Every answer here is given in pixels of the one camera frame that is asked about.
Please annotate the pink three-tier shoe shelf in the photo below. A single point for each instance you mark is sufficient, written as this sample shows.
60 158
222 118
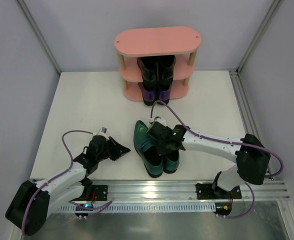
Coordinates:
181 41

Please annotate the right side aluminium rail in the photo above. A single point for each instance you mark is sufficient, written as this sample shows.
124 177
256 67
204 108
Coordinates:
246 114

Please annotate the black patent loafer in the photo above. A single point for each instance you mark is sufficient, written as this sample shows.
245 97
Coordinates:
149 70
165 66

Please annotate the black controller board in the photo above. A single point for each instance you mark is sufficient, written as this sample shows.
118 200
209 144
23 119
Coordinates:
222 209
83 208

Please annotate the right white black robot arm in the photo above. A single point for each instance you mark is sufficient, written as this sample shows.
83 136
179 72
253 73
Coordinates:
247 153

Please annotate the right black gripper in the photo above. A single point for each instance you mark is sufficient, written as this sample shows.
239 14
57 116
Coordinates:
156 131

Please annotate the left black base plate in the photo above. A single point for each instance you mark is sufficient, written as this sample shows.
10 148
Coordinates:
94 193

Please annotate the slotted grey cable duct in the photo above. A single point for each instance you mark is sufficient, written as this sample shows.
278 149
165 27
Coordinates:
144 207

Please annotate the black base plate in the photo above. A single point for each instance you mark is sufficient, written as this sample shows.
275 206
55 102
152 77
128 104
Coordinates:
94 193
205 191

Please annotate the left black controller board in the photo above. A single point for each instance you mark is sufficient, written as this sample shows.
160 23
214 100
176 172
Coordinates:
83 208

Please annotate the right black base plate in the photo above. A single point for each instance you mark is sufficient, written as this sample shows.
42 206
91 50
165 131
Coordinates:
205 191

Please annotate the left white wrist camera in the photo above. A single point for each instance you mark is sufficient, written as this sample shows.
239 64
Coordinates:
101 132

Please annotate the corner aluminium post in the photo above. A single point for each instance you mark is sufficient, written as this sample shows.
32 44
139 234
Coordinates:
258 35
38 34

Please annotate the left corner aluminium post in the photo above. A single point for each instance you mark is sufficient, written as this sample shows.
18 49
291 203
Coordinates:
38 34

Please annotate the right black controller board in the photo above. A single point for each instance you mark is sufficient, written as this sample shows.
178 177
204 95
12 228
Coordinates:
222 209

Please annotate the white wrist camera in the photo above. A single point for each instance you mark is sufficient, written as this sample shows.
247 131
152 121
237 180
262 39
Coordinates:
158 119
101 132

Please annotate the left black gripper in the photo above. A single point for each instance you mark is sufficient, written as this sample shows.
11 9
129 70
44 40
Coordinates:
111 149

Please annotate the aluminium mounting rail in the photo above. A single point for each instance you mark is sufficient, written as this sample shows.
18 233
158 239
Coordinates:
129 191

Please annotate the green metallic loafer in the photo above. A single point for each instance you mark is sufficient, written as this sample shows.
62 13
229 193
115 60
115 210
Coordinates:
171 162
146 149

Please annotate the right corner aluminium post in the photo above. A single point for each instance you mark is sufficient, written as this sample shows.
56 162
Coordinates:
258 35

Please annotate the purple metallic loafer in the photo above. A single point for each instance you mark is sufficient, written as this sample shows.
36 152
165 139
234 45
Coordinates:
149 94
163 93

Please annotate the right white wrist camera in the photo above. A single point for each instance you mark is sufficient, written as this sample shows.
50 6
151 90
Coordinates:
158 119

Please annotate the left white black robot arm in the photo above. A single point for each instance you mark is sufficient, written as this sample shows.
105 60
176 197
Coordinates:
34 202

